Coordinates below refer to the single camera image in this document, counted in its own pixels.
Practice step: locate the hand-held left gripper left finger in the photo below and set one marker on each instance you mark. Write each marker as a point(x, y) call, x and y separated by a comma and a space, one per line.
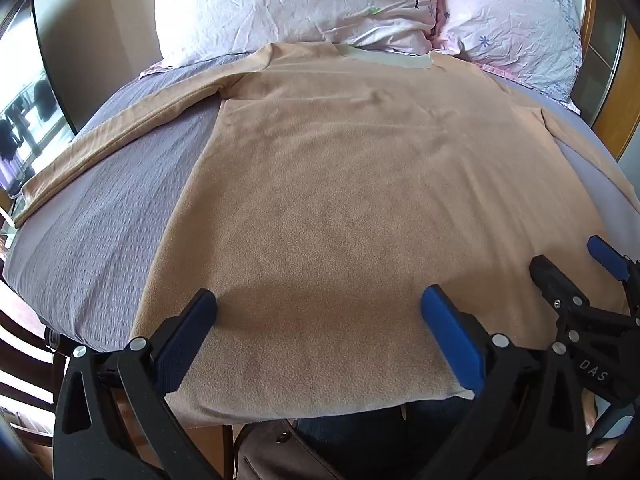
point(187, 332)

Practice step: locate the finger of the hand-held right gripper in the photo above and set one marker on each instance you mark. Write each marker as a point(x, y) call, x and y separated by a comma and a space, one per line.
point(607, 257)
point(550, 277)

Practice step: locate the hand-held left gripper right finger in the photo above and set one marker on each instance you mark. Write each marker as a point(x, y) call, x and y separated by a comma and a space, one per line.
point(452, 332)

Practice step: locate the tan long-sleeve shirt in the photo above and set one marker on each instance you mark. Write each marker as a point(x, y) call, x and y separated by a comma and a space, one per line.
point(350, 185)

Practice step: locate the person's right hand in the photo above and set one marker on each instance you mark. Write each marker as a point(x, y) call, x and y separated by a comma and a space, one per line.
point(598, 454)

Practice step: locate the grey bed sheet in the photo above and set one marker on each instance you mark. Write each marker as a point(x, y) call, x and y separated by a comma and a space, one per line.
point(100, 240)

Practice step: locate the wooden headboard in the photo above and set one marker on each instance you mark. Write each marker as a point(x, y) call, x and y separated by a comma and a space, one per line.
point(625, 122)

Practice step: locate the person's jeans legs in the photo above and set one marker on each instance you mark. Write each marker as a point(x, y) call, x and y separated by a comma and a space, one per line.
point(360, 435)

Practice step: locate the brown jacket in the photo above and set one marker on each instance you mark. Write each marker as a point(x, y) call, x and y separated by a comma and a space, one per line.
point(272, 455)

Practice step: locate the dark wooden chair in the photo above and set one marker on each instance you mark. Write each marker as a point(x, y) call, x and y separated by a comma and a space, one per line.
point(20, 342)

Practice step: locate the pink floral pillow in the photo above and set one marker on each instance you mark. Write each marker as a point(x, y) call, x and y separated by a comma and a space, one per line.
point(510, 20)

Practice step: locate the black framed window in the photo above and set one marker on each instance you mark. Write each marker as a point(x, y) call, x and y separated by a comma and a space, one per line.
point(30, 125)

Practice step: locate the white floral pillow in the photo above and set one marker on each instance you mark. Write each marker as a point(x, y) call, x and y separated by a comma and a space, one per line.
point(280, 5)

